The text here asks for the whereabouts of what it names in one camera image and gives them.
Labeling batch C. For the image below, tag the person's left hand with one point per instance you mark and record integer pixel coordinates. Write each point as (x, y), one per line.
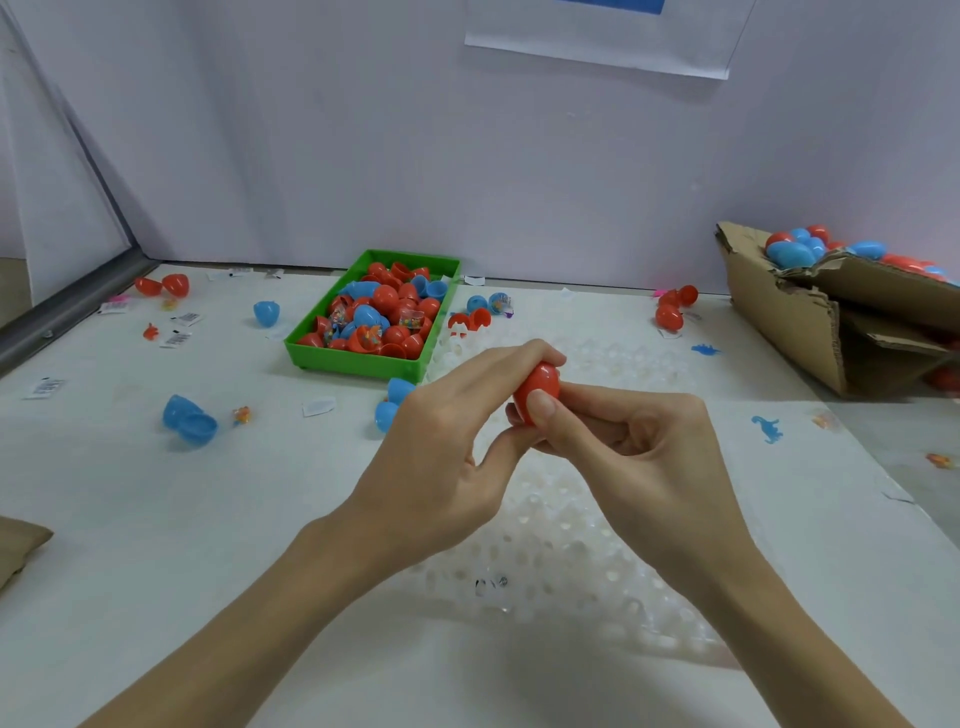
(428, 473)

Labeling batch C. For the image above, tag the person's right hand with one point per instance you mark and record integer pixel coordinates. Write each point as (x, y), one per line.
(660, 473)

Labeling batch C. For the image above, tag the small capsule cluster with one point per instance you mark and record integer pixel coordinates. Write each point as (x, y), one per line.
(480, 311)

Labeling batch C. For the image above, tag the cardboard box of capsules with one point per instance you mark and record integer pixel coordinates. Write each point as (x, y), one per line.
(780, 308)

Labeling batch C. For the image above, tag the single blue egg half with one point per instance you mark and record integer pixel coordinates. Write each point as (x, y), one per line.
(266, 312)

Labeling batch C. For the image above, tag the blue egg shell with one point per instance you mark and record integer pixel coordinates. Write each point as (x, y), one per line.
(191, 420)

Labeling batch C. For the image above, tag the pile of finished eggs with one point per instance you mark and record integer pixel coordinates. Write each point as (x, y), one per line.
(863, 252)

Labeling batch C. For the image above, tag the person's left forearm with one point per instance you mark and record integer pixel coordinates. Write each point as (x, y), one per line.
(225, 638)

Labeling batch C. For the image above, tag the person's right forearm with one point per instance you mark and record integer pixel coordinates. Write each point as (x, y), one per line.
(803, 653)

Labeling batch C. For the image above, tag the small blue toy piece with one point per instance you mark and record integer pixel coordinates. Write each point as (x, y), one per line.
(767, 429)

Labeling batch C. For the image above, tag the clear plastic egg tray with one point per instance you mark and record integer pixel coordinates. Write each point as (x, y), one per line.
(570, 563)

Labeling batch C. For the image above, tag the green plastic tray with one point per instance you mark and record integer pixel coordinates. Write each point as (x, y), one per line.
(338, 368)

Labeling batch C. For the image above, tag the small orange toy piece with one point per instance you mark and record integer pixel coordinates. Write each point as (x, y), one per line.
(939, 459)
(240, 414)

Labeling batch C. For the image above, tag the flat brown cardboard sheet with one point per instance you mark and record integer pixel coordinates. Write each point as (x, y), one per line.
(18, 548)

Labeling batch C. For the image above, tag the white paper sign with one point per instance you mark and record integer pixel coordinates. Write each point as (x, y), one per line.
(698, 38)

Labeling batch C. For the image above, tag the clear triangular panel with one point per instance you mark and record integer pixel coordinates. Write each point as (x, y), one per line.
(60, 165)

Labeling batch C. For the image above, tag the grey metal rail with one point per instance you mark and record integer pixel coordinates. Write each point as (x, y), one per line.
(68, 308)

